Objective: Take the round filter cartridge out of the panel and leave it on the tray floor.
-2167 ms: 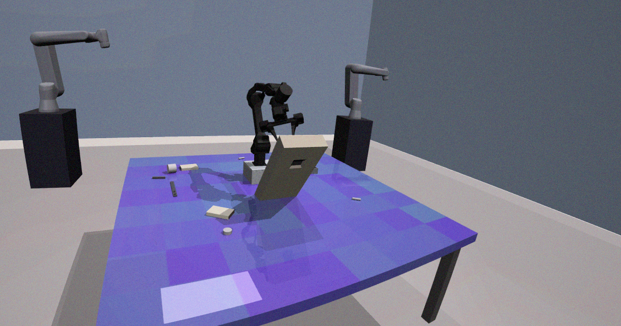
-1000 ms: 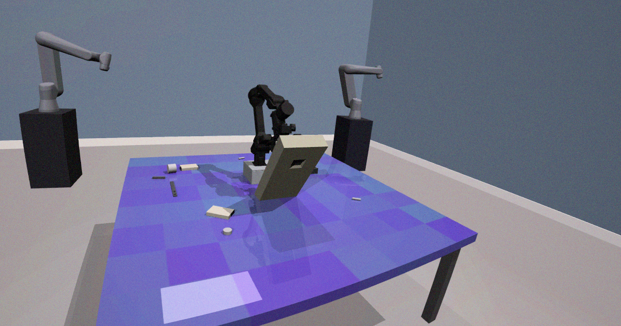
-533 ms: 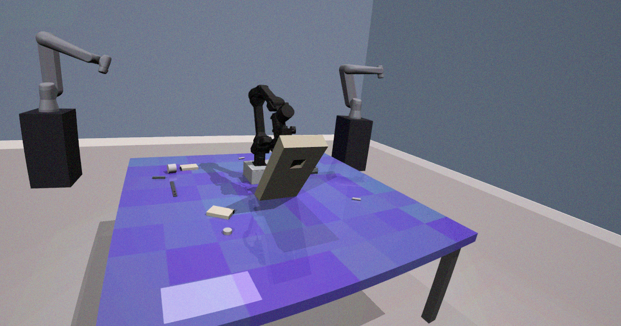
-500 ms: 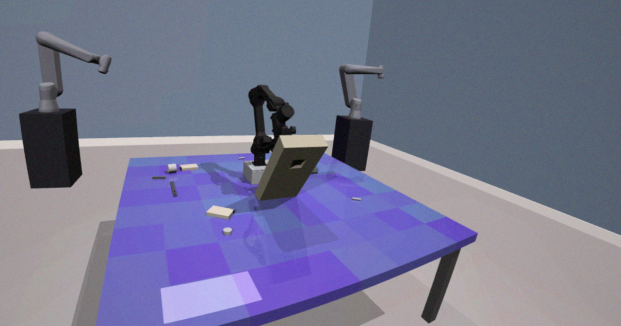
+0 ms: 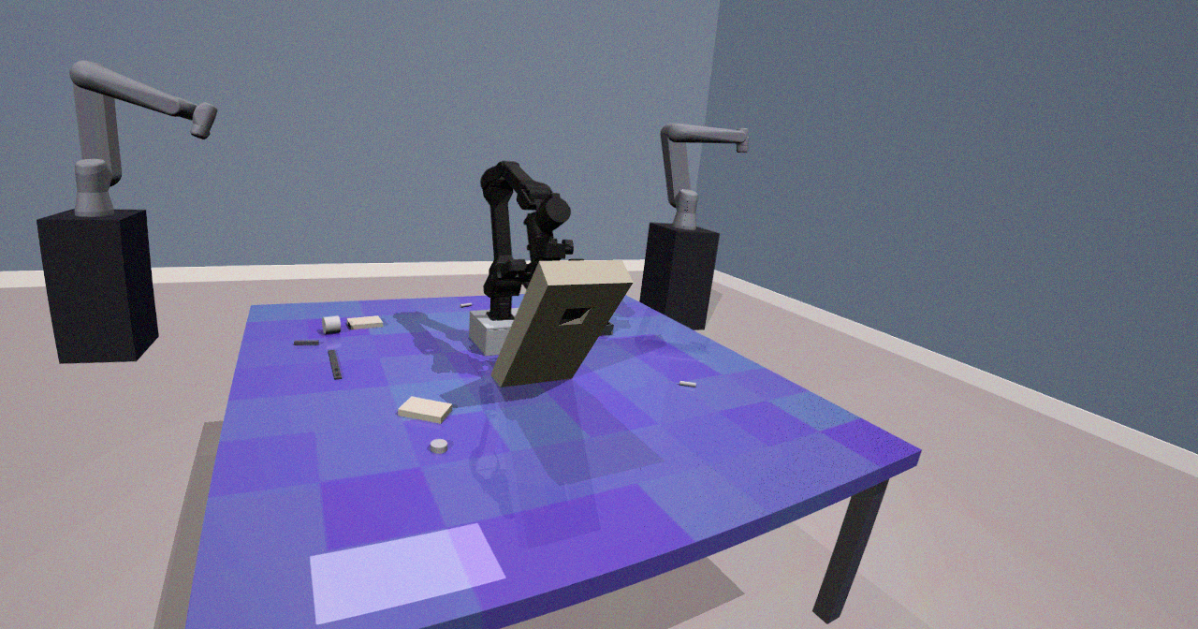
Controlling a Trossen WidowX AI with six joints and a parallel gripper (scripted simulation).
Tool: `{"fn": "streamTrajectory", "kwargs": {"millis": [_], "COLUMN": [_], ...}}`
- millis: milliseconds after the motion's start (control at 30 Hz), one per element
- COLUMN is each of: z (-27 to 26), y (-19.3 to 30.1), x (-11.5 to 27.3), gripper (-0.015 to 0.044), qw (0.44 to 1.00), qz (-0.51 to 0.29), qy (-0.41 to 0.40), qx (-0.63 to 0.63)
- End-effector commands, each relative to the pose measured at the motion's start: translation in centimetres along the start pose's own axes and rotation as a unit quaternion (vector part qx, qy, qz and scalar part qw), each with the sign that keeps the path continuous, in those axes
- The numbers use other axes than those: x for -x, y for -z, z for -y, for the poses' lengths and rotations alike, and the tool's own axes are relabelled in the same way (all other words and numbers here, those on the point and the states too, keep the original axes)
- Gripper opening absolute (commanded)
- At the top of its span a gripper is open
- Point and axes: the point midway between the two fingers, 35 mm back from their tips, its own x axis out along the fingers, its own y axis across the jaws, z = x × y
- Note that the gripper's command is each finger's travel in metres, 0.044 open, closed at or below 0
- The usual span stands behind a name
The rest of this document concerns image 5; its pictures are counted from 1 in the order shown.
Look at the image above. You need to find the beige rectangular block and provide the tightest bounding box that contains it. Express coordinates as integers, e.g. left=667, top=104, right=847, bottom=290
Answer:
left=346, top=315, right=383, bottom=329
left=398, top=397, right=453, bottom=424

